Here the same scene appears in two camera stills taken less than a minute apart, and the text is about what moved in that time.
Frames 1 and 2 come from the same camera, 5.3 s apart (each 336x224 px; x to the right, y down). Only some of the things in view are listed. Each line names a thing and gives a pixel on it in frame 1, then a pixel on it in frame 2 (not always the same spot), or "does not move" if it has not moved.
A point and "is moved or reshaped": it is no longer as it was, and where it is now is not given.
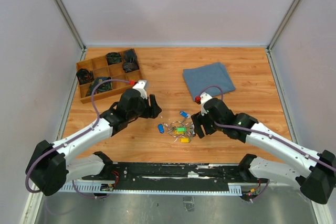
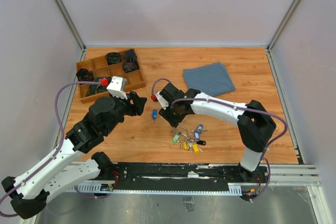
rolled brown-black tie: x=130 y=66 does not move
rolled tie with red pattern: x=84 y=76 does not move
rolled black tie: x=130 y=56 does not move
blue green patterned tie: x=105 y=86 does not move
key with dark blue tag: x=160 y=128 is moved or reshaped
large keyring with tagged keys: x=181 y=131 is moved or reshaped
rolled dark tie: x=113 y=57 does not move
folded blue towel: x=197 y=79 does not move
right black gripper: x=196 y=119 to x=173 y=120
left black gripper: x=153 y=110 to x=137 y=108
